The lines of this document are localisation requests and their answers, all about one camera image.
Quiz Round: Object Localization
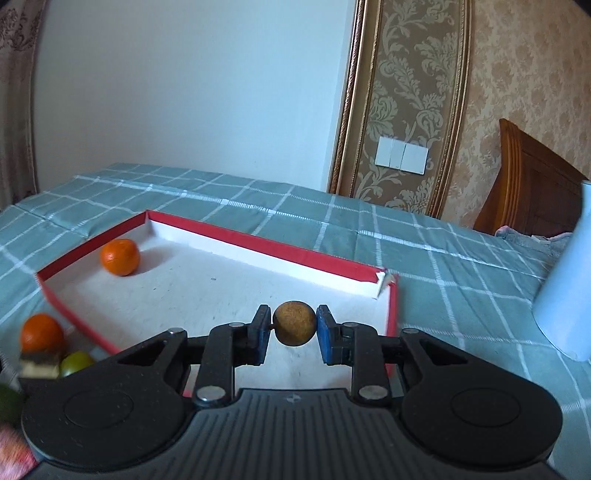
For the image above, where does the white kettle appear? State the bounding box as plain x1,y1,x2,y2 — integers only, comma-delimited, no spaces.
531,180,591,361

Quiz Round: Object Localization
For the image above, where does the brown longan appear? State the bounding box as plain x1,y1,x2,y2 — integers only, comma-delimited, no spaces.
272,301,318,347

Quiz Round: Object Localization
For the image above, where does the wooden chair back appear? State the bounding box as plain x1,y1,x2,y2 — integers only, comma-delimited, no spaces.
473,119,589,236

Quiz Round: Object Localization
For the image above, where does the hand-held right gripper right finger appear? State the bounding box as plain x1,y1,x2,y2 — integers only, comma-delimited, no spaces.
316,304,462,402

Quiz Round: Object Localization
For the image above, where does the pink cloth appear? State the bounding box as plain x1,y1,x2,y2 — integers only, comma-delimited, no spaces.
496,225,573,243

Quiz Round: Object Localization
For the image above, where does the green checked cloth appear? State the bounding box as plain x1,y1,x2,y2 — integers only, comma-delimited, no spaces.
0,162,591,480

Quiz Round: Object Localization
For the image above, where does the pink towel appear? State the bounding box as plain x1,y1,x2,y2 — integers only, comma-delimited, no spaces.
0,422,38,480

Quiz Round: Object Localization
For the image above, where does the green round fruit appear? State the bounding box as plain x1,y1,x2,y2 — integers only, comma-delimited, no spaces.
60,351,96,377

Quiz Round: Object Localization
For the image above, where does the white wall switch panel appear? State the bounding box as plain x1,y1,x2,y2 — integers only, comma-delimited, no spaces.
375,136,428,175

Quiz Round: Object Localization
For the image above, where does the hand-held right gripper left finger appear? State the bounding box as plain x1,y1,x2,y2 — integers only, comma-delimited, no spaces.
115,305,273,409

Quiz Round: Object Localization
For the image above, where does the green cucumber piece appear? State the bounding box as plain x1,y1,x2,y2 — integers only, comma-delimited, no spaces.
0,383,25,425

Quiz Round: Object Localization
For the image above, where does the gold framed wallpaper panel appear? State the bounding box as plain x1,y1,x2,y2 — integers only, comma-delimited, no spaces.
327,0,472,217

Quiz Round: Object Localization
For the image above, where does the red cardboard box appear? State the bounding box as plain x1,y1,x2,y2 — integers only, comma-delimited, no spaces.
36,210,399,398

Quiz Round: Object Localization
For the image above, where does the black eggplant piece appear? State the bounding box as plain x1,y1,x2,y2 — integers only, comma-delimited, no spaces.
19,352,62,378

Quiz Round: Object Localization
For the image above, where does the orange tangerine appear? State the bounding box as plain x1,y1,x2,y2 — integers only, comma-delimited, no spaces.
21,314,65,356
100,239,140,277

